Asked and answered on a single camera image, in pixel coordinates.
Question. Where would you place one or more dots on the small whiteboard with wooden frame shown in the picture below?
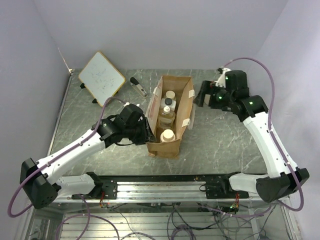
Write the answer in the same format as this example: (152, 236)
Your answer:
(101, 78)

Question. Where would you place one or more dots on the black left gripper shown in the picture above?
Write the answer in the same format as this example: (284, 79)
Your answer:
(147, 136)

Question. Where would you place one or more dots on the brown canvas bag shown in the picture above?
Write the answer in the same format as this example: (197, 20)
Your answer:
(185, 94)

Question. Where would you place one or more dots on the white bottle black cap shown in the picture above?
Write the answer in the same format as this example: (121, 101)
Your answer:
(168, 102)

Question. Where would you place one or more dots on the beige cylinder bottle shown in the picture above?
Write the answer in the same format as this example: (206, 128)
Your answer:
(207, 99)

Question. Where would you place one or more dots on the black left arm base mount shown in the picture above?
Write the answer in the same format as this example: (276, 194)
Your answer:
(109, 190)

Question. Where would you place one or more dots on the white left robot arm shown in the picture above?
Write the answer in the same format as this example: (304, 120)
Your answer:
(43, 180)

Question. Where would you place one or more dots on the beige cap bottle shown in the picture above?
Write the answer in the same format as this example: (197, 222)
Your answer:
(167, 136)
(170, 94)

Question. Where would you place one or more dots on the amber bottle white cap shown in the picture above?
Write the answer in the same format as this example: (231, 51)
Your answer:
(166, 118)

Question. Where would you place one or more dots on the beige cap bottle rear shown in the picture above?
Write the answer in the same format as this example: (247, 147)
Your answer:
(170, 94)

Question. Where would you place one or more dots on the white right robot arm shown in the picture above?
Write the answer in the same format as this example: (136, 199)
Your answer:
(230, 93)

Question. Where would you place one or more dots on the aluminium rail frame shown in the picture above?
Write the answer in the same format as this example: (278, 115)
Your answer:
(161, 211)

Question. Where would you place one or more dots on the black and white marker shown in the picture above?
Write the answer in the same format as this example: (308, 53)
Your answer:
(138, 87)

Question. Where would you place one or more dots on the beige cap bottle front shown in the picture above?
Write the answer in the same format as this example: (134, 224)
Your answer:
(167, 136)

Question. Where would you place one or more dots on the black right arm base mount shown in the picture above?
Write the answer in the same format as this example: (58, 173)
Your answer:
(216, 190)

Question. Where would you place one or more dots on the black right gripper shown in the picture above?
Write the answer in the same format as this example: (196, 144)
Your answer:
(208, 87)

